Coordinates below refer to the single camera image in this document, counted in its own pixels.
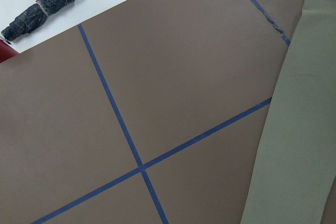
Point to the olive green long-sleeve shirt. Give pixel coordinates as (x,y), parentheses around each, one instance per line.
(294,167)

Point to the folded dark plaid umbrella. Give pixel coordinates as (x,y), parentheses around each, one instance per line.
(32,18)

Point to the red cylinder tube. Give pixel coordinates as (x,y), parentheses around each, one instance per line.
(6,51)

